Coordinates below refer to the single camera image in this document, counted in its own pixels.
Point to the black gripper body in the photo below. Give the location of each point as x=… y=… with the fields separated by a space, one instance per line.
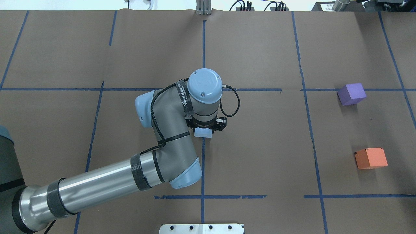
x=202 y=124

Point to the light blue block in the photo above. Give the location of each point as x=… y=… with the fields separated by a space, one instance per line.
x=203 y=133

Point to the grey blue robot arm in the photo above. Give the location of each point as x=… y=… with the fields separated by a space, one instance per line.
x=171 y=112

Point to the purple block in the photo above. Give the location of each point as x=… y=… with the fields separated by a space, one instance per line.
x=351 y=94

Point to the orange block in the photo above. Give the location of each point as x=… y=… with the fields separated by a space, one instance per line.
x=371 y=158

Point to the brown paper table cover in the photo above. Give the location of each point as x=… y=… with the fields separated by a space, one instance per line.
x=285 y=163

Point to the metal cup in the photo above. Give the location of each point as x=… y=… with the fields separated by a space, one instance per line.
x=340 y=5

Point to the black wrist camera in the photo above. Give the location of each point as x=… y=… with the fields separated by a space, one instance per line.
x=220 y=124

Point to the white pedestal column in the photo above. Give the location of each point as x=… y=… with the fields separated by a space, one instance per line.
x=218 y=228

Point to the aluminium frame post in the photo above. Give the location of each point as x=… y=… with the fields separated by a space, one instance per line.
x=203 y=7

